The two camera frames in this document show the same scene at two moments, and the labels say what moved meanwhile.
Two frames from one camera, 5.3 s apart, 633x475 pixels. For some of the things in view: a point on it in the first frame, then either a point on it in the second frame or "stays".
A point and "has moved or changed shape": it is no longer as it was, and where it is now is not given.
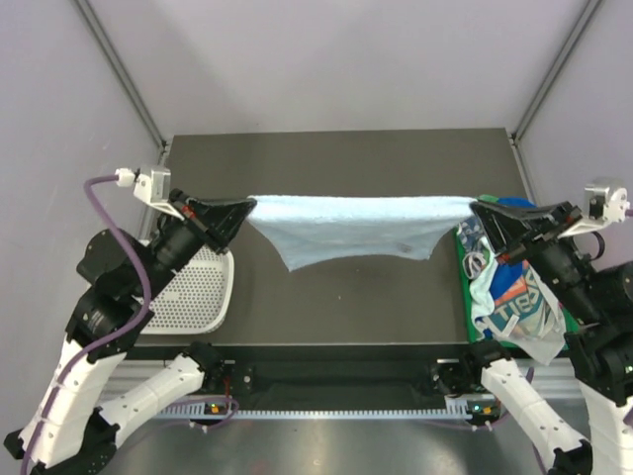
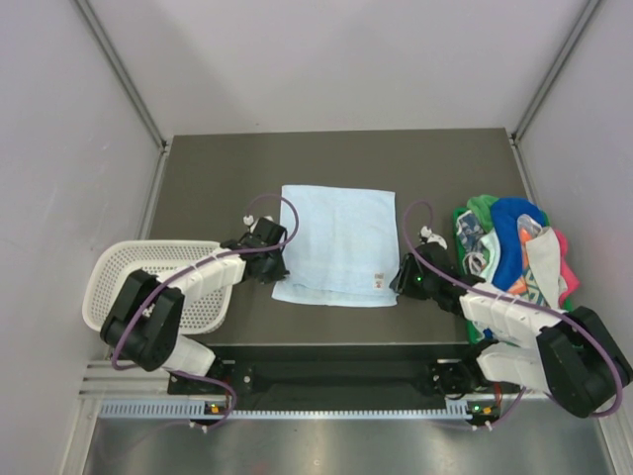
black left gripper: x=220 y=220 → x=278 y=274
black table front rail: x=321 y=369 stays
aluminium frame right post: x=554 y=71 stays
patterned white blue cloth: x=474 y=260 stays
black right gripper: x=505 y=226 → x=403 y=282
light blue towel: x=310 y=229 has moved or changed shape
